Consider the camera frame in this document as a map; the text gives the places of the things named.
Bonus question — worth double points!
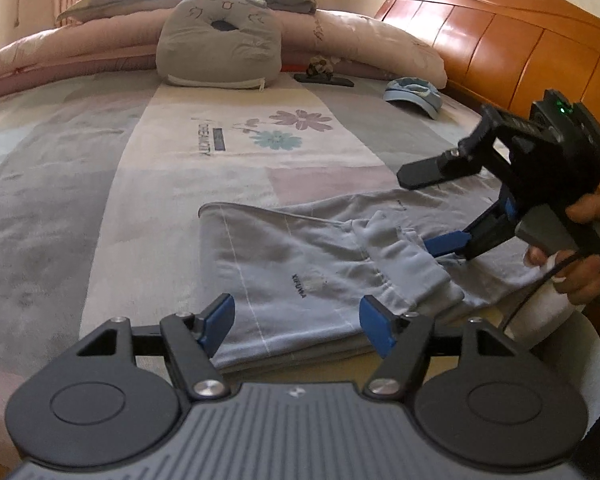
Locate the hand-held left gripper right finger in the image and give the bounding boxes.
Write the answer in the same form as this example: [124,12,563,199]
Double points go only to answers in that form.
[360,296,523,401]

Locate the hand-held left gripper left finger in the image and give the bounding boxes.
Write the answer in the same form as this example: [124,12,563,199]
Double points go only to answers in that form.
[75,293,236,400]

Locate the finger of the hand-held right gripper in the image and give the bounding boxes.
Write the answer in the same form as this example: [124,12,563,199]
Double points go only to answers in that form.
[397,105,507,191]
[422,199,519,261]

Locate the light grey printed pants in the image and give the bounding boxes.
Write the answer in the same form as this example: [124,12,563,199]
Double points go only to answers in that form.
[199,175,541,373]

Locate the person's right hand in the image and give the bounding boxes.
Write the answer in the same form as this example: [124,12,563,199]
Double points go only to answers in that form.
[524,194,600,307]

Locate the light blue cap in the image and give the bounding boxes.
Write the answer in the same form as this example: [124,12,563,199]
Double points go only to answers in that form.
[384,77,443,121]

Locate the black phone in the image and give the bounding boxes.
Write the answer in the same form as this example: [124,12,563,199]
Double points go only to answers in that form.
[294,72,355,87]

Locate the wooden bed headboard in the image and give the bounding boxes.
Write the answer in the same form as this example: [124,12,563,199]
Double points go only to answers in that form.
[375,0,600,201]

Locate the beige fabric flower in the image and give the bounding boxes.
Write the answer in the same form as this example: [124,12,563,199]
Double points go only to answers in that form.
[306,55,338,79]

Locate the patchwork floral bed sheet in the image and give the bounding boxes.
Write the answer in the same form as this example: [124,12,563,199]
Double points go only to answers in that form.
[0,72,600,480]

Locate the person's light grey clothing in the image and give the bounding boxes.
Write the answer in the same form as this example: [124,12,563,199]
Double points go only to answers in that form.
[505,282,600,466]

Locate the grey cat pillow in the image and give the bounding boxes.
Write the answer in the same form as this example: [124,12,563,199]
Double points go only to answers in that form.
[156,0,282,92]

